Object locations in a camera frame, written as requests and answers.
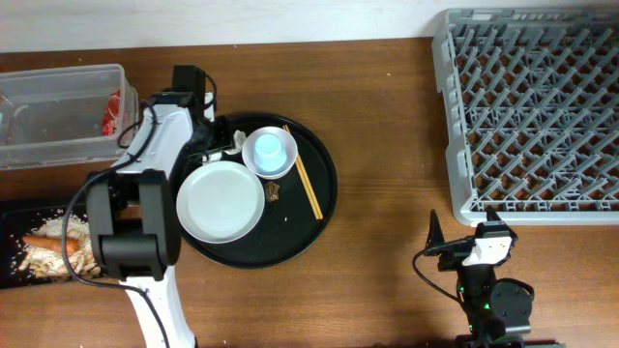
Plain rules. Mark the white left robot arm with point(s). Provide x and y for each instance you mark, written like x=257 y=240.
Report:
x=134 y=230

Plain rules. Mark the wooden chopstick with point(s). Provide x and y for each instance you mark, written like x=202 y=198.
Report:
x=305 y=188
x=304 y=174

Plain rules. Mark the white pink bowl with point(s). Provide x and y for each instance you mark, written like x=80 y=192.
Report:
x=288 y=142

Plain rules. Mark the round black tray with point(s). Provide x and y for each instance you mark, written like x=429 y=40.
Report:
x=288 y=225

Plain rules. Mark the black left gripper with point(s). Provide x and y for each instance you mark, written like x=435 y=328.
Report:
x=223 y=139

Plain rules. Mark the white tissue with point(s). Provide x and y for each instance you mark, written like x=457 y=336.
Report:
x=239 y=139

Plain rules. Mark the black rectangular food bin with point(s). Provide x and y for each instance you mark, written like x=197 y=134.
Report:
x=18 y=219

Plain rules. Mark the orange carrot piece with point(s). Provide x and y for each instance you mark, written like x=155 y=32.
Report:
x=54 y=244

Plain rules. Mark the brown food scrap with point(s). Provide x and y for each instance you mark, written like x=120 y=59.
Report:
x=272 y=192

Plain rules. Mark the light grey plate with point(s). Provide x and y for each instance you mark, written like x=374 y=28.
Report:
x=220 y=202

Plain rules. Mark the clear plastic bin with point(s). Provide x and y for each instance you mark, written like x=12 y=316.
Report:
x=54 y=117

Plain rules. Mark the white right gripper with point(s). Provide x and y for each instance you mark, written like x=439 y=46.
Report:
x=435 y=237

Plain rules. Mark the pile of rice and seeds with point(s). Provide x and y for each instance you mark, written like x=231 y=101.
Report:
x=44 y=263

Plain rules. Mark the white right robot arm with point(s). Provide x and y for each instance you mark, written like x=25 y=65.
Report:
x=498 y=310

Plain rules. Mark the light blue cup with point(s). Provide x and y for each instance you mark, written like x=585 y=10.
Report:
x=269 y=153

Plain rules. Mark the grey dishwasher rack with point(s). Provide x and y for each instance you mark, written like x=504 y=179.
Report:
x=531 y=100

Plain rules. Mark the red strawberry snack wrapper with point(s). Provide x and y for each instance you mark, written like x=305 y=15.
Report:
x=111 y=114

